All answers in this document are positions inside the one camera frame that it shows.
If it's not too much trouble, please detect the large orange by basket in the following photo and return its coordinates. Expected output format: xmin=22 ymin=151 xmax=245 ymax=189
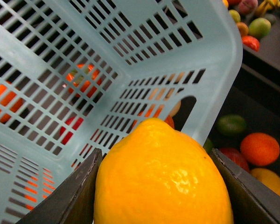
xmin=0 ymin=84 xmax=23 ymax=123

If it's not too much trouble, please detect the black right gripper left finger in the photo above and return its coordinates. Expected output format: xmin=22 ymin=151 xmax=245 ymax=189
xmin=17 ymin=148 xmax=103 ymax=224

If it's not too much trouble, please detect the green lime upper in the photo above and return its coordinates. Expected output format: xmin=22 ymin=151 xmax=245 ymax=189
xmin=216 ymin=114 xmax=247 ymax=137

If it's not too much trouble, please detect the yellow lemon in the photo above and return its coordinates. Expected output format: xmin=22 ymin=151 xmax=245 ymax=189
xmin=94 ymin=118 xmax=234 ymax=224

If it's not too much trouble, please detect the orange tangerine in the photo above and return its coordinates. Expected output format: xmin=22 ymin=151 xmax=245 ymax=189
xmin=240 ymin=133 xmax=280 ymax=166

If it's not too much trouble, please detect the red yellow small apple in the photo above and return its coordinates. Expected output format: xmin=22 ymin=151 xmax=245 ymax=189
xmin=219 ymin=147 xmax=250 ymax=173

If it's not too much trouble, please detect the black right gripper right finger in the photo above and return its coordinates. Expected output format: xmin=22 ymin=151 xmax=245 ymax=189
xmin=210 ymin=148 xmax=280 ymax=224

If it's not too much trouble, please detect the light blue carried basket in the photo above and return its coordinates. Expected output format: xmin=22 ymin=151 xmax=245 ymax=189
xmin=0 ymin=0 xmax=243 ymax=224

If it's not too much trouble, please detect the small yellow citrus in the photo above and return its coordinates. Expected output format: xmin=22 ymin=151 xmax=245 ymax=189
xmin=250 ymin=168 xmax=280 ymax=196

